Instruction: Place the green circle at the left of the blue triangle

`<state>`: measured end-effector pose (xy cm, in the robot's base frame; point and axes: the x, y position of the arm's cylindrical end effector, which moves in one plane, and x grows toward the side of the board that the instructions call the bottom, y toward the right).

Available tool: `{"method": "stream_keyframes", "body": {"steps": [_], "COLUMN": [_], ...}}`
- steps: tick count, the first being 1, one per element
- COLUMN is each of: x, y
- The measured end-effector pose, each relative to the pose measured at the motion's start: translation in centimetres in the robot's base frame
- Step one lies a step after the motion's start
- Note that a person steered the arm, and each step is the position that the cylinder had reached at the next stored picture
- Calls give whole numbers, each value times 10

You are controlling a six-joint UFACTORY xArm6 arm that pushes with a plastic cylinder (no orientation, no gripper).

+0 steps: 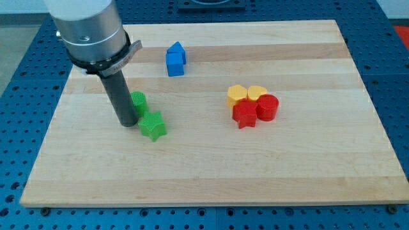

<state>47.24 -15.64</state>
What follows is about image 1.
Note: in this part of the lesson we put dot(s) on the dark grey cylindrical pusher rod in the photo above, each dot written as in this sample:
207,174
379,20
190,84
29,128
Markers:
117,90

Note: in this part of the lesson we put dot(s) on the green circle block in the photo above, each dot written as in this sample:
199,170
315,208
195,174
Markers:
140,102

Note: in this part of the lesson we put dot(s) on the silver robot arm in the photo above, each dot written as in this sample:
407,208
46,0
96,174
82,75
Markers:
96,41

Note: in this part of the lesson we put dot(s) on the blue triangle block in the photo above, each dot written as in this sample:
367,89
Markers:
178,48

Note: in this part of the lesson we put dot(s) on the red circle block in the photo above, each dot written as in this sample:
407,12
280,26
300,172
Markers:
267,107

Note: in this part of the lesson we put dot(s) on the green star block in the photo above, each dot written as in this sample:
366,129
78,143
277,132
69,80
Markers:
152,125

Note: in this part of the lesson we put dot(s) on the blue cube block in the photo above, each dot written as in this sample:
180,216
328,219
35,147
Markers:
174,63

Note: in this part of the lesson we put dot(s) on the yellow hexagon block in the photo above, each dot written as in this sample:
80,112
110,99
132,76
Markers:
235,94

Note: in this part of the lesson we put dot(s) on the red star block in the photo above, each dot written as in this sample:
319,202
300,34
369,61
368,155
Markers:
244,113

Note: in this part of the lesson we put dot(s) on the yellow heart block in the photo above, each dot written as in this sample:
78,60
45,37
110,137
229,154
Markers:
254,92

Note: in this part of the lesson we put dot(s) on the light wooden board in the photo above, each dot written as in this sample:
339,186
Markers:
326,145

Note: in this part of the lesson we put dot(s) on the red object at right edge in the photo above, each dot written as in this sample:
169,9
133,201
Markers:
403,32

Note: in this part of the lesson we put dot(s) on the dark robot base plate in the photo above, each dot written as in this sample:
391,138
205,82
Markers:
210,4

